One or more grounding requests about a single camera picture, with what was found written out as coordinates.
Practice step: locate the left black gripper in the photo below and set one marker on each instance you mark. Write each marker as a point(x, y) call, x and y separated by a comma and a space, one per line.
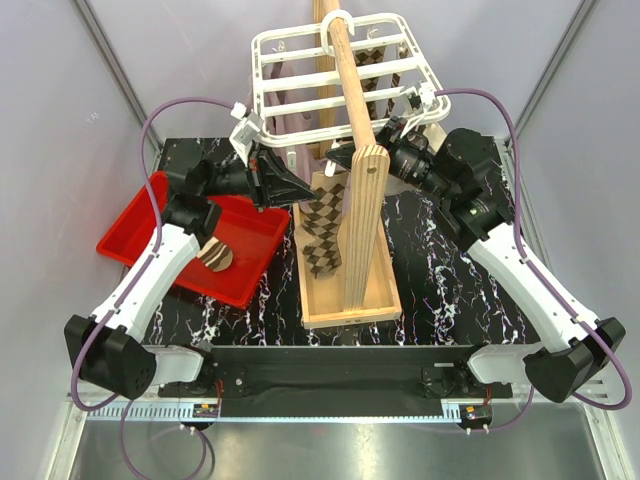
point(272, 182)

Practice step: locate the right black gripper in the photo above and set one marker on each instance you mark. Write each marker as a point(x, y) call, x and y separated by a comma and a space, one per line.
point(389, 137)

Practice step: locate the white hanger clip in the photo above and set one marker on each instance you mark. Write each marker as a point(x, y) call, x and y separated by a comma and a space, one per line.
point(330, 168)

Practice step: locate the white clip hanger frame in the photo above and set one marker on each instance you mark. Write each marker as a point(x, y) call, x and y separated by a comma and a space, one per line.
point(376, 58)

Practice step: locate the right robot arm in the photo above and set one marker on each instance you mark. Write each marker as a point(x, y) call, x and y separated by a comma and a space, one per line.
point(574, 343)

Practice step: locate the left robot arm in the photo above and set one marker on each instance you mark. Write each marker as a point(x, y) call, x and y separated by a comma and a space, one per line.
point(106, 348)

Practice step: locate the white clip beside sock clip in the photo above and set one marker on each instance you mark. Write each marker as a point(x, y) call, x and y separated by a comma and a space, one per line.
point(291, 159)

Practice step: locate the mauve sock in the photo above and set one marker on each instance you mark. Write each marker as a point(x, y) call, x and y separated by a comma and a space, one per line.
point(290, 123)

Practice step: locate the red plastic tray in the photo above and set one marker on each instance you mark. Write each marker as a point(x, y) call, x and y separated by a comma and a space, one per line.
point(251, 234)

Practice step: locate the grey beige sock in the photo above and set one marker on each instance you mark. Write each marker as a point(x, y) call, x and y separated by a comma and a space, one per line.
point(435, 135)

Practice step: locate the wooden stand with tray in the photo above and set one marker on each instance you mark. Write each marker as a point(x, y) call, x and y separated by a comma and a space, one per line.
point(363, 289)

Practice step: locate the black marble mat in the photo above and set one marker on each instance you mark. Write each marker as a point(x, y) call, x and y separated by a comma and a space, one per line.
point(446, 298)

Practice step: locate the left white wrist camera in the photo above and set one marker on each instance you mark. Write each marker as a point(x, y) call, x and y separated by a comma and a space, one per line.
point(247, 129)

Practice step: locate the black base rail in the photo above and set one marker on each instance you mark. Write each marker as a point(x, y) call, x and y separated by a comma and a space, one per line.
point(335, 382)

